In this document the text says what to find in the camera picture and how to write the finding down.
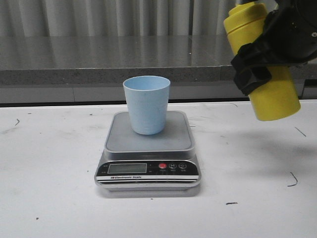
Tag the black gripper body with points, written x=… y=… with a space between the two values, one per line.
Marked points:
x=289 y=37

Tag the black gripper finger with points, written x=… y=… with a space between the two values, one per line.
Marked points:
x=250 y=66

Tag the yellow squeeze bottle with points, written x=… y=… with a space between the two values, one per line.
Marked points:
x=270 y=89

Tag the light blue plastic cup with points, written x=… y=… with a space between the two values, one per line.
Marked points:
x=147 y=98

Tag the silver electronic kitchen scale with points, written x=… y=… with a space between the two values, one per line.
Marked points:
x=160 y=165

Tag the grey stone counter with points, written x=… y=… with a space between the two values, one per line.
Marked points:
x=88 y=70

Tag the white pleated curtain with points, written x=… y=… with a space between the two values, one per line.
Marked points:
x=58 y=18

